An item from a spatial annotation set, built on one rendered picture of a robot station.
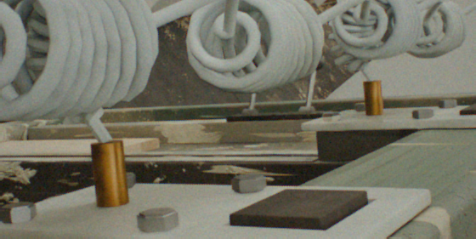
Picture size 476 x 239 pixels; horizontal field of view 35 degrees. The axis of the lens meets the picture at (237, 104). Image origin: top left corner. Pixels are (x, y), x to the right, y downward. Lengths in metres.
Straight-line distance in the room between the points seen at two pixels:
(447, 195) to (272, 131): 1.03
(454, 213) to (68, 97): 0.17
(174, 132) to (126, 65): 1.18
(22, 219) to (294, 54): 0.22
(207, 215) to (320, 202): 0.05
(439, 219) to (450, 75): 4.66
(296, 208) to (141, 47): 0.10
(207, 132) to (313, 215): 1.18
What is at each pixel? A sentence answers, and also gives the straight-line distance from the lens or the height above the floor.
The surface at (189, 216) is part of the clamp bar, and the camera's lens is 0.33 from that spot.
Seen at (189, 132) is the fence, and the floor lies 1.26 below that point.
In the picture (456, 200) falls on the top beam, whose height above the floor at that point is 1.93.
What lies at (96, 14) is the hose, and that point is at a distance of 0.32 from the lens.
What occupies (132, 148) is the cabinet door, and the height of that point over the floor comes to 1.23.
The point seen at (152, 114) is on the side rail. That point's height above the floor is 1.05.
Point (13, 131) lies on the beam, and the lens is 1.75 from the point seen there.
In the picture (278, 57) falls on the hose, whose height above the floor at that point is 1.87.
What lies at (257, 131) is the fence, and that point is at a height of 1.39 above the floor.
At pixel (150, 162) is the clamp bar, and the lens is 0.77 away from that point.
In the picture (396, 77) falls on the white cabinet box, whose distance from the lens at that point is 5.07.
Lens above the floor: 2.05
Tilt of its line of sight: 28 degrees down
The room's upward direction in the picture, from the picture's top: 49 degrees clockwise
